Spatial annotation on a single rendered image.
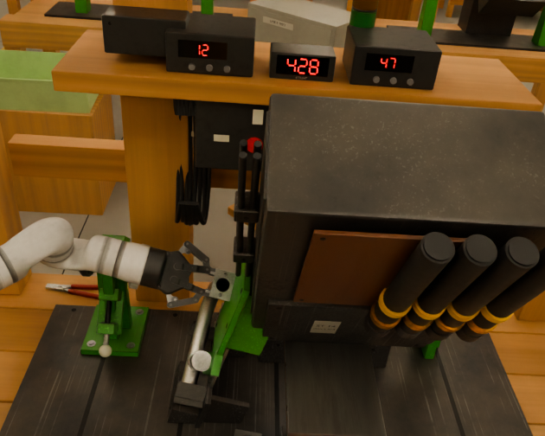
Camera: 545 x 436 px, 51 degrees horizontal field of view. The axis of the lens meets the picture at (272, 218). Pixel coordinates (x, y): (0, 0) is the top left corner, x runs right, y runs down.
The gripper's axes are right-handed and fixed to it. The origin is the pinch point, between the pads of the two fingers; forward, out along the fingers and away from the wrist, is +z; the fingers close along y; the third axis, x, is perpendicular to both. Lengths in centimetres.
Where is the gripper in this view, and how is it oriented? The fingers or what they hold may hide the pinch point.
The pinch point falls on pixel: (216, 284)
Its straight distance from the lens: 113.0
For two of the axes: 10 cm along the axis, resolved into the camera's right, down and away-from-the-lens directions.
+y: 2.3, -9.5, 2.0
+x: -2.3, 1.5, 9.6
